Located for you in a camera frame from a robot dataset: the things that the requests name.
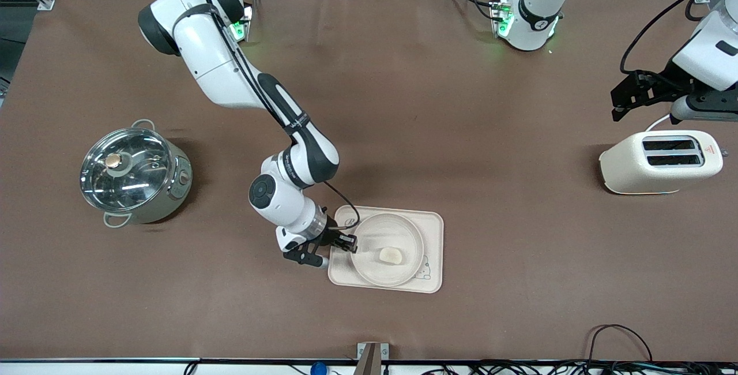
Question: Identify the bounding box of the pale green electric pot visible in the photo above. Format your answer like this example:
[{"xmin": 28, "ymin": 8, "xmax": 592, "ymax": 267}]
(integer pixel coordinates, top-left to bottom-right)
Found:
[{"xmin": 80, "ymin": 119, "xmax": 193, "ymax": 229}]

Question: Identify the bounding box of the cream round plate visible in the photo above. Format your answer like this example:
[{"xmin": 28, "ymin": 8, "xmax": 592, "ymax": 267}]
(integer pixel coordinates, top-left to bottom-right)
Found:
[{"xmin": 349, "ymin": 213, "xmax": 426, "ymax": 288}]

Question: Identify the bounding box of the cream rabbit print tray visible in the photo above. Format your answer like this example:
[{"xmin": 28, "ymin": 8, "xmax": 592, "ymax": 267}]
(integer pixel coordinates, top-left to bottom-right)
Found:
[{"xmin": 327, "ymin": 205, "xmax": 445, "ymax": 294}]

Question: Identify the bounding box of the black cable tangle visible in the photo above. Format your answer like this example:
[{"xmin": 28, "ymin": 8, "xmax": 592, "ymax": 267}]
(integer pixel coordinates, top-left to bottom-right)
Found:
[{"xmin": 421, "ymin": 359, "xmax": 738, "ymax": 375}]

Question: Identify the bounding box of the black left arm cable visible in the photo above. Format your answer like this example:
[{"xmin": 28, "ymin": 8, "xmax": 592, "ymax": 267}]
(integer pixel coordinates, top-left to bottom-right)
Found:
[{"xmin": 619, "ymin": 0, "xmax": 734, "ymax": 76}]

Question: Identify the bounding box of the black looped cable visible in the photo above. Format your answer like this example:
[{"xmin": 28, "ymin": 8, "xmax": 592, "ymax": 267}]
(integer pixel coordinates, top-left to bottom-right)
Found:
[{"xmin": 588, "ymin": 324, "xmax": 656, "ymax": 364}]

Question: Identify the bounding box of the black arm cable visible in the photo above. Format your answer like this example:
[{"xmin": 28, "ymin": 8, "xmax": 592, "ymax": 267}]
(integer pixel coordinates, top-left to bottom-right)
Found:
[
  {"xmin": 193, "ymin": 0, "xmax": 362, "ymax": 238},
  {"xmin": 619, "ymin": 0, "xmax": 734, "ymax": 76}
]

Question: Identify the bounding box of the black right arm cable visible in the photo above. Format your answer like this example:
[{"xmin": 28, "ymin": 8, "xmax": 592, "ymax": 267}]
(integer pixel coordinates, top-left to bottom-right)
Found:
[{"xmin": 193, "ymin": 0, "xmax": 362, "ymax": 238}]

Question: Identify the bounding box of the brown table mat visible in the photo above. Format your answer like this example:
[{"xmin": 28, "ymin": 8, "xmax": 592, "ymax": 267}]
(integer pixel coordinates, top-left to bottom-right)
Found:
[{"xmin": 0, "ymin": 0, "xmax": 738, "ymax": 363}]

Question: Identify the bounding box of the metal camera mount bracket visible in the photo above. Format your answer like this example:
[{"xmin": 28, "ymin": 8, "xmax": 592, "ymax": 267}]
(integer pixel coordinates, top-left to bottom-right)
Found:
[{"xmin": 357, "ymin": 342, "xmax": 390, "ymax": 375}]

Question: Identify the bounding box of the cream two-slot toaster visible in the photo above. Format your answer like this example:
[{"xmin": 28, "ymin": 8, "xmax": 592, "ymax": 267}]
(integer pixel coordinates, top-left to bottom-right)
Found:
[{"xmin": 598, "ymin": 130, "xmax": 731, "ymax": 195}]

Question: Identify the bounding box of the glass pot lid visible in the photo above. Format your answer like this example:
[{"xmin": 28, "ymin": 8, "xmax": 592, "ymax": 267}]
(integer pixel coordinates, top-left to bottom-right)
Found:
[{"xmin": 80, "ymin": 127, "xmax": 174, "ymax": 213}]

